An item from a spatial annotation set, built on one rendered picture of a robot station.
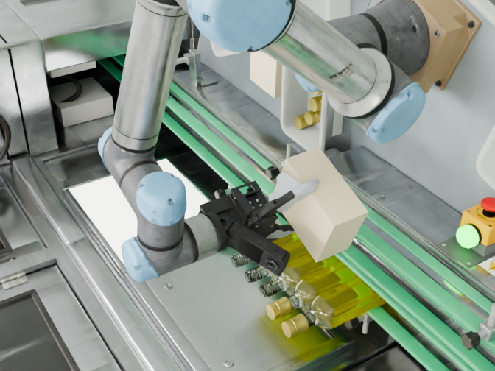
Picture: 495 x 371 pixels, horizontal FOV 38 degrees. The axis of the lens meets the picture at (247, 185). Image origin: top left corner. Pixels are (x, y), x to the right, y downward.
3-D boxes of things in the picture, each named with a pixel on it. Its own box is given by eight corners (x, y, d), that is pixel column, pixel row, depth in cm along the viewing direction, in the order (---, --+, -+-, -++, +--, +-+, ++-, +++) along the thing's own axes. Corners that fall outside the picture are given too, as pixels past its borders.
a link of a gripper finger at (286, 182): (300, 154, 127) (257, 185, 127) (318, 179, 124) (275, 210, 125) (304, 161, 130) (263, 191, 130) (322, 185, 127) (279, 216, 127)
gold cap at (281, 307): (281, 303, 151) (264, 311, 150) (283, 293, 149) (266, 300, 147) (291, 316, 149) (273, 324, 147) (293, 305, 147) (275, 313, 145)
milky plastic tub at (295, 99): (306, 121, 190) (279, 130, 186) (311, 42, 177) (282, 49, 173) (348, 151, 178) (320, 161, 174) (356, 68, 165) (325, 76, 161)
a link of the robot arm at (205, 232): (201, 246, 118) (194, 271, 124) (225, 237, 120) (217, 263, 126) (180, 211, 122) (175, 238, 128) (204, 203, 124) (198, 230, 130)
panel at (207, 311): (169, 162, 222) (62, 196, 207) (168, 154, 220) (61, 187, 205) (353, 349, 159) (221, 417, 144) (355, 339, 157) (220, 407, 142)
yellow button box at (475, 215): (482, 226, 146) (456, 238, 143) (490, 196, 142) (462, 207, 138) (510, 245, 141) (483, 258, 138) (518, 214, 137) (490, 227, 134)
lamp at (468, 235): (462, 237, 141) (451, 242, 140) (465, 218, 139) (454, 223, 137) (479, 249, 138) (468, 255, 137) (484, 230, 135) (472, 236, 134)
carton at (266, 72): (272, 72, 198) (250, 79, 195) (275, 18, 188) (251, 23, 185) (297, 91, 190) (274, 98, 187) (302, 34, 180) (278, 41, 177)
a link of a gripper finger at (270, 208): (288, 186, 124) (247, 216, 125) (293, 193, 123) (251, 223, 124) (295, 196, 128) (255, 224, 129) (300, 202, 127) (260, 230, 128)
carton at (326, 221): (319, 146, 134) (286, 158, 130) (368, 212, 126) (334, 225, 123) (303, 185, 143) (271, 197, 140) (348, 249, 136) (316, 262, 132)
